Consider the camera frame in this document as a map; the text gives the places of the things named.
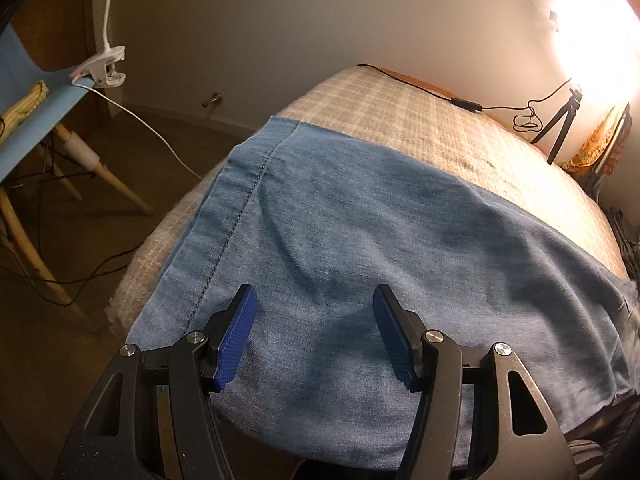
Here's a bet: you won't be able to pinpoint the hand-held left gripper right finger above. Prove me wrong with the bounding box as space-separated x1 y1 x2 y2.
372 284 581 480

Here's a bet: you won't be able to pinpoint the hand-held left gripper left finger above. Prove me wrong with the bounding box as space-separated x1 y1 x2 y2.
52 284 259 480

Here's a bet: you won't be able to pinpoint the blue denim pants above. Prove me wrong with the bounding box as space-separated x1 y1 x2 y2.
125 115 640 466

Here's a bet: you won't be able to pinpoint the dark folded clothes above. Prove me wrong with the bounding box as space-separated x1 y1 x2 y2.
602 207 640 266

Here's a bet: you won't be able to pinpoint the black mini tripod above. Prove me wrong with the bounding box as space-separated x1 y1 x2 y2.
530 87 585 165

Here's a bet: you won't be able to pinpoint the orange patterned cloth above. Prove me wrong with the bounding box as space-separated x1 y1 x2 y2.
557 105 632 177

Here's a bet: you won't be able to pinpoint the blue chair with wooden legs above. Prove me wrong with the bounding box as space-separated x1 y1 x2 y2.
0 22 153 311

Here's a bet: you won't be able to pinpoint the white clip lamp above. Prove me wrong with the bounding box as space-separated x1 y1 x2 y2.
70 0 127 88

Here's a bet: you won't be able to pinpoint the yellow cloth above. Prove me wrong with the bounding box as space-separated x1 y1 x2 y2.
0 81 51 136

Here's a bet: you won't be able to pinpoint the thin black cable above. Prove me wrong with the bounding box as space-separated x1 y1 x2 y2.
0 150 138 306

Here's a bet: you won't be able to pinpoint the white lamp cable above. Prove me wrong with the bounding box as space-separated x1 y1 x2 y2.
75 82 203 179

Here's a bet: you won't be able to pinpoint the black ring light cable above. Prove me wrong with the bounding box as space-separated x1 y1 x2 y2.
356 63 573 133

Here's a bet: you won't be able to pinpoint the wooden bed frame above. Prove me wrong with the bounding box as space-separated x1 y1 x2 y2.
357 64 541 133

